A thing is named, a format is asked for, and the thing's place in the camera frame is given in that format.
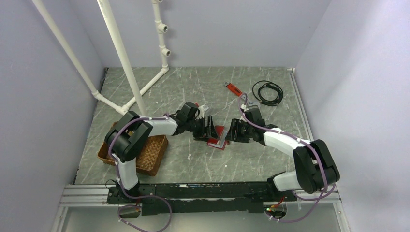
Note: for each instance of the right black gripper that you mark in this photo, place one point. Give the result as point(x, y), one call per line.
point(235, 124)

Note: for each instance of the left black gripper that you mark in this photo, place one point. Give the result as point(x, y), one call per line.
point(202, 134)

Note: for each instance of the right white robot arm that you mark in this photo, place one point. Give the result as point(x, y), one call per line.
point(315, 168)

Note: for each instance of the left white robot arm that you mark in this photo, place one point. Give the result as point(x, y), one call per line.
point(127, 138)

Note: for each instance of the woven wicker basket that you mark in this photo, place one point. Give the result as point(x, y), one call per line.
point(149, 160)

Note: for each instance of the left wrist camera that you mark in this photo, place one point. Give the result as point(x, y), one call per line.
point(201, 111)

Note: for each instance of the red handled adjustable wrench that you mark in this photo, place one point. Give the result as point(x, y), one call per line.
point(249, 102)

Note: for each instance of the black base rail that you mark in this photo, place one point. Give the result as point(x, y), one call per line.
point(251, 197)

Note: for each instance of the white pvc pipe frame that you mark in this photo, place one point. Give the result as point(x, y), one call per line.
point(109, 18)

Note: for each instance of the aluminium frame rail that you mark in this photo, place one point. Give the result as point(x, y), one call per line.
point(96, 196)

